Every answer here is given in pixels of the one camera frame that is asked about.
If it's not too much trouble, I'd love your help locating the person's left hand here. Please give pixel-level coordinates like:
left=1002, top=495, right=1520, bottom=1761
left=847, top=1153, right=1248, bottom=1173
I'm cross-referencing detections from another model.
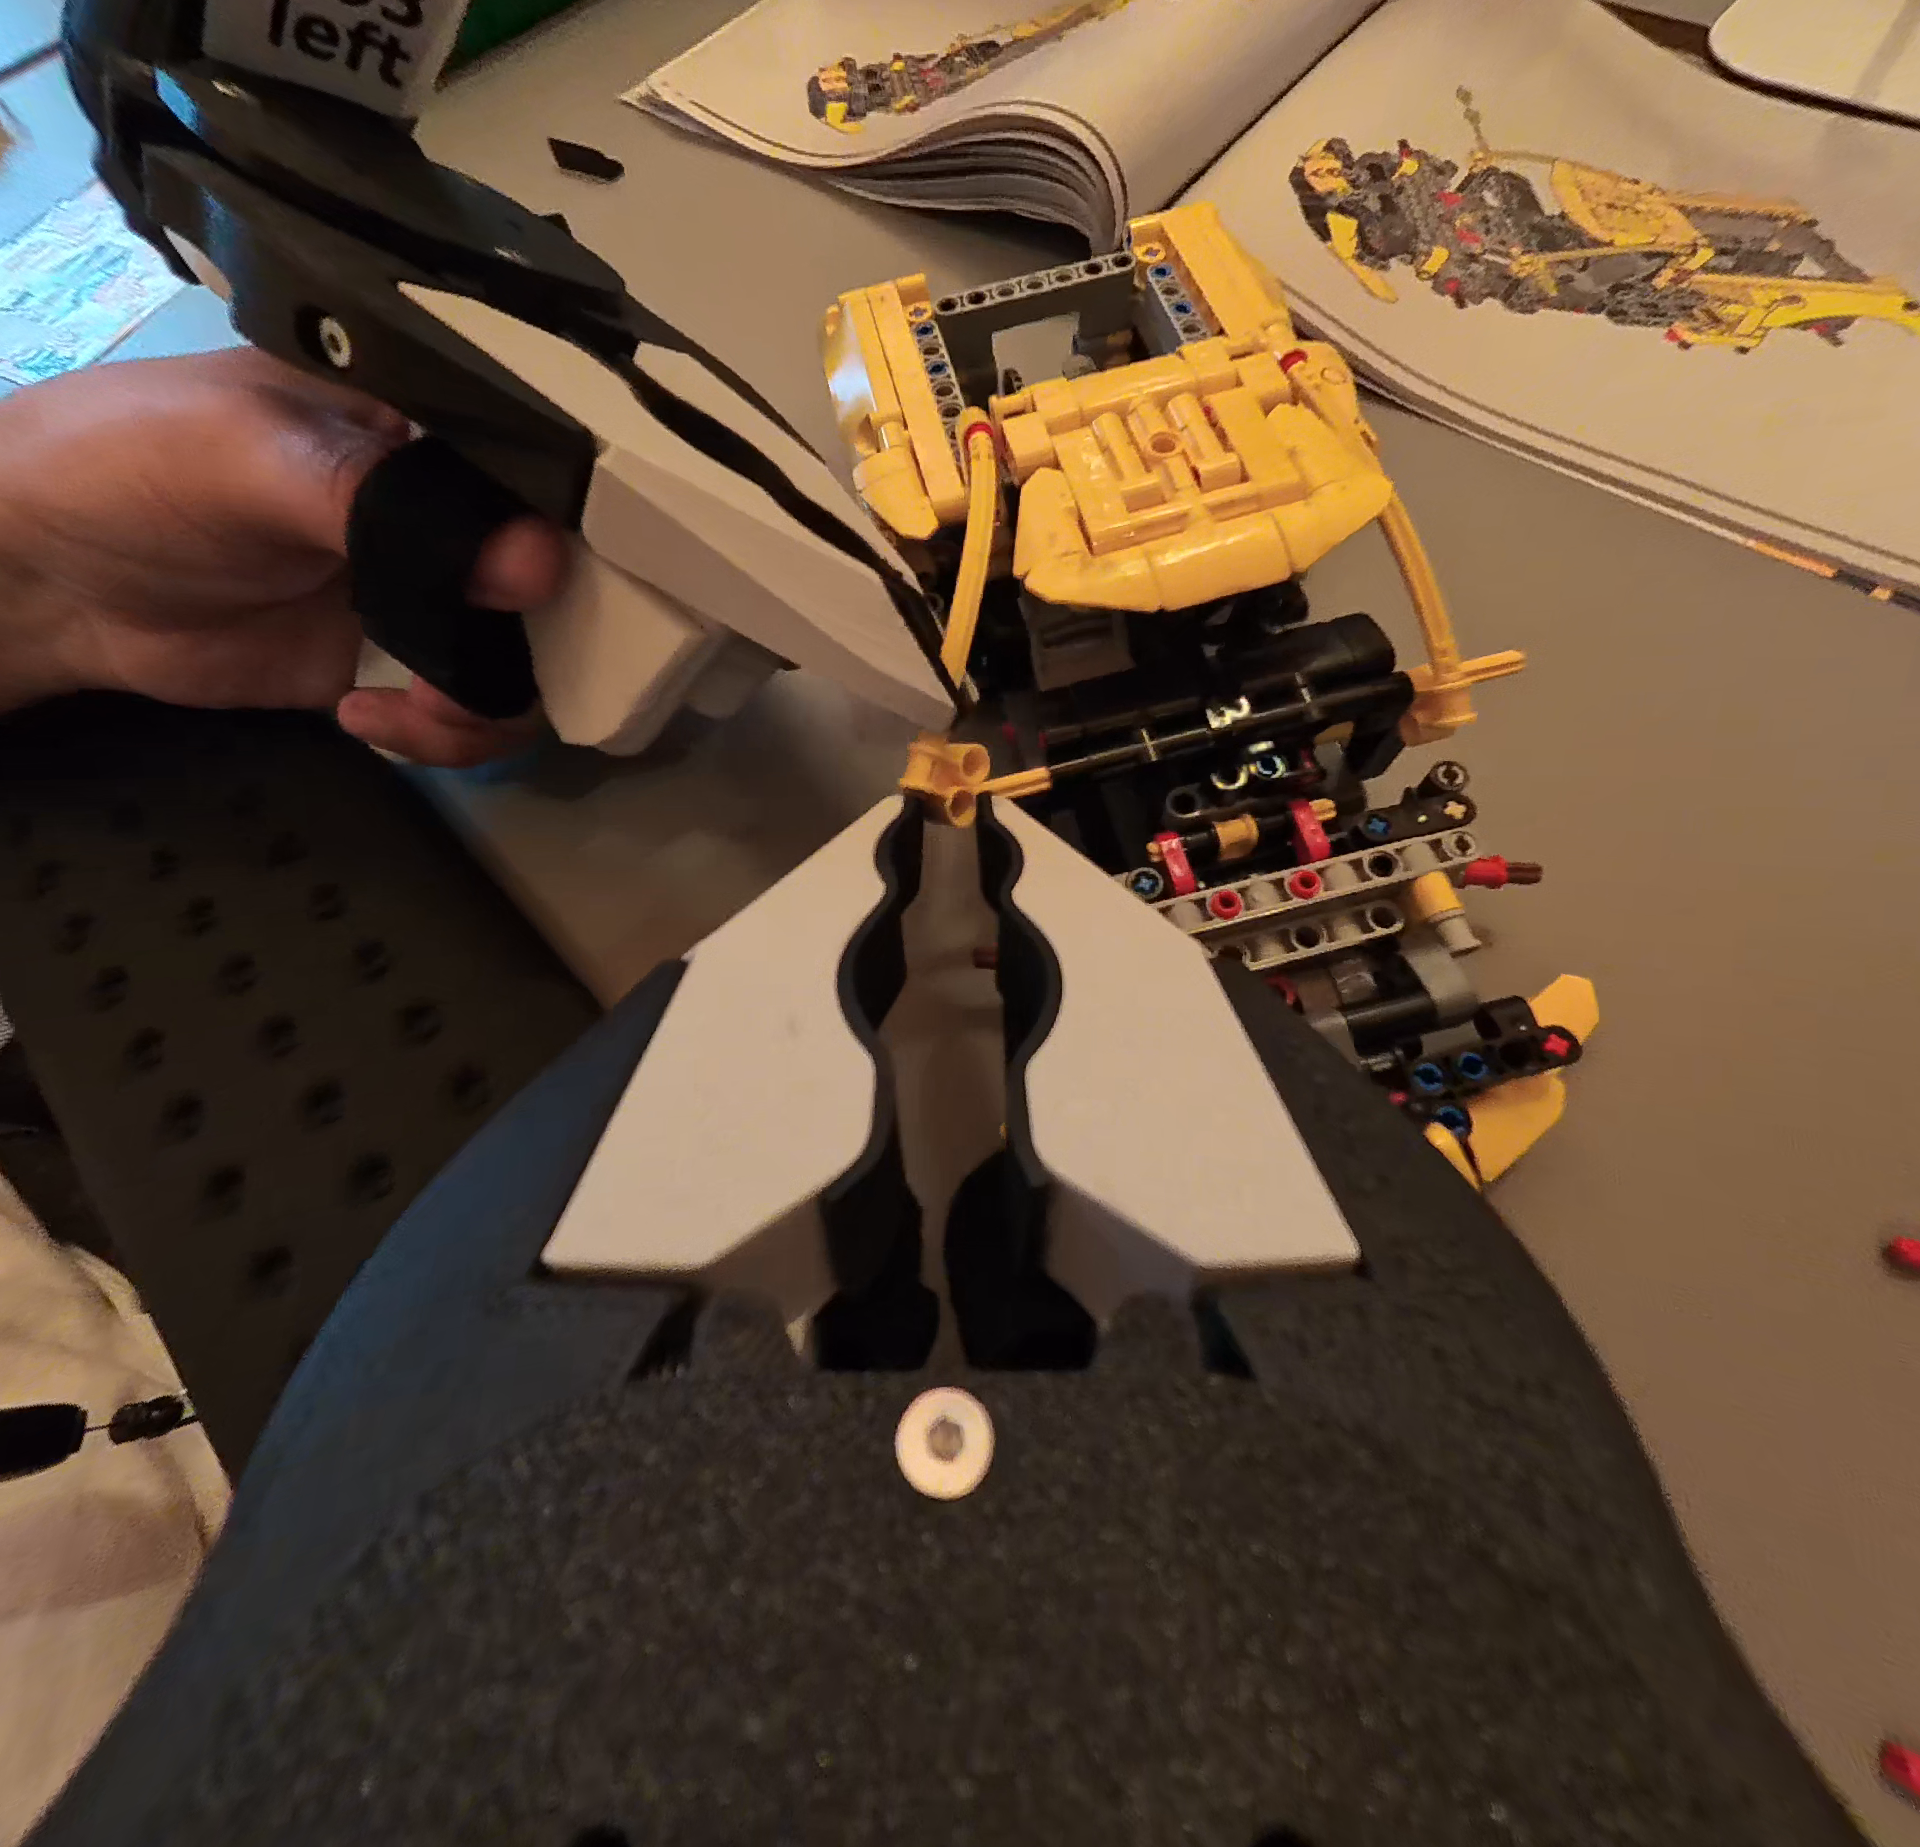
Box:
left=0, top=344, right=575, bottom=769

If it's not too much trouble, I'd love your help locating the yellow brick link rod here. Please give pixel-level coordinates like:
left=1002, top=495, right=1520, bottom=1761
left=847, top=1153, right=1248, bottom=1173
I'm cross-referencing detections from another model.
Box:
left=1372, top=497, right=1530, bottom=723

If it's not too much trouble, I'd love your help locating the yellow toy brick model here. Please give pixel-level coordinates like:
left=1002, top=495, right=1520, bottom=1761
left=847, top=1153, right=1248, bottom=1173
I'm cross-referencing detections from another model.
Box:
left=816, top=204, right=1600, bottom=1189

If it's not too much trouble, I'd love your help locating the yellow flexible brick rod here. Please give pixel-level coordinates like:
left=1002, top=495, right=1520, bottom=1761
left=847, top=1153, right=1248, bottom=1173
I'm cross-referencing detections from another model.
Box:
left=895, top=419, right=1004, bottom=829

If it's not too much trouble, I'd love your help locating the open instruction booklet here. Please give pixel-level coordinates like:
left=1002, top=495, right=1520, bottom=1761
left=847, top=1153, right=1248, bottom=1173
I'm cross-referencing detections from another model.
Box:
left=621, top=0, right=1920, bottom=595

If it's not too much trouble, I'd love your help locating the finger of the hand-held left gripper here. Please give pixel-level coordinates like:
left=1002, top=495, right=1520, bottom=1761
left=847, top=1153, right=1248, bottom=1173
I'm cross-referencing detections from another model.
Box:
left=394, top=280, right=966, bottom=739
left=611, top=302, right=966, bottom=701

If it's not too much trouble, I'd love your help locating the white lamp stand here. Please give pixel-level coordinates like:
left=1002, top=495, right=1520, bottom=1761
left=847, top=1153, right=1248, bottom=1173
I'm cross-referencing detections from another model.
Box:
left=1709, top=0, right=1920, bottom=124

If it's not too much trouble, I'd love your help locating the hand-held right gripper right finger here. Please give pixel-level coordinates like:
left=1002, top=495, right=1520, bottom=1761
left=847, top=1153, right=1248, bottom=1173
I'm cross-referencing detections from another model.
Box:
left=954, top=793, right=1364, bottom=1339

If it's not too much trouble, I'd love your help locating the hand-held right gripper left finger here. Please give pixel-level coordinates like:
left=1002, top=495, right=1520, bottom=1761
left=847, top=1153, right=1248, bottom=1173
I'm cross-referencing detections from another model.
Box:
left=539, top=793, right=939, bottom=1341

